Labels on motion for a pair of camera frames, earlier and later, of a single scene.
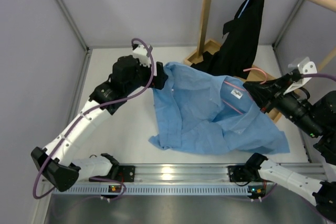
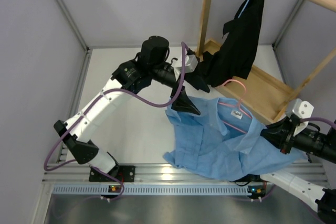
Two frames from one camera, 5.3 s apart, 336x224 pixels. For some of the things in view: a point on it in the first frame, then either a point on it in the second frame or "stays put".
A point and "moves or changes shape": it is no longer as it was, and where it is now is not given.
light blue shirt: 196,110 moves or changes shape
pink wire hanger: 258,69 → 233,127
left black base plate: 121,173 stays put
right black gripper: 261,93 → 280,134
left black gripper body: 143,75 → 167,76
